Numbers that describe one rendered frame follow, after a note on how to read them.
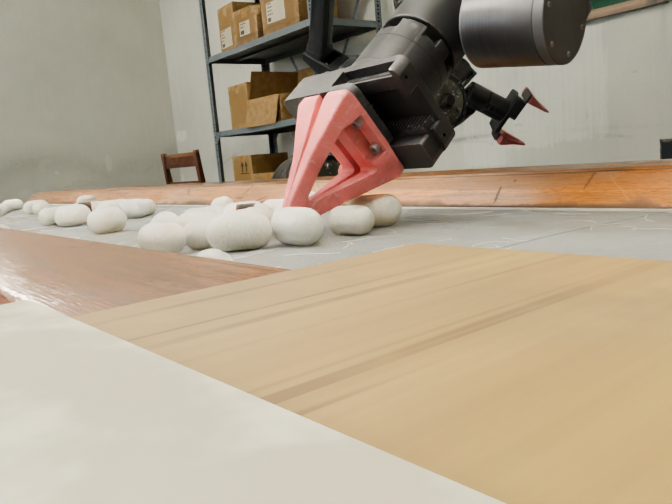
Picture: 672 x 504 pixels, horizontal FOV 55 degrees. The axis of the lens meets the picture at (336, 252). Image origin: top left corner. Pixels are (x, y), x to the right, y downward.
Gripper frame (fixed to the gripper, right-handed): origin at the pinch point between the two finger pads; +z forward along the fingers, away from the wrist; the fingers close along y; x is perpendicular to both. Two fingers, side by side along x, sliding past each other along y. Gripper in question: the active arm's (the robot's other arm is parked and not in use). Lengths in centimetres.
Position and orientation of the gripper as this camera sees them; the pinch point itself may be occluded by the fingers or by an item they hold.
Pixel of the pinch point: (298, 208)
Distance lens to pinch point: 39.3
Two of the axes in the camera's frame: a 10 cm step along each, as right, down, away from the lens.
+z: -5.3, 7.6, -3.7
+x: 5.7, 6.5, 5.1
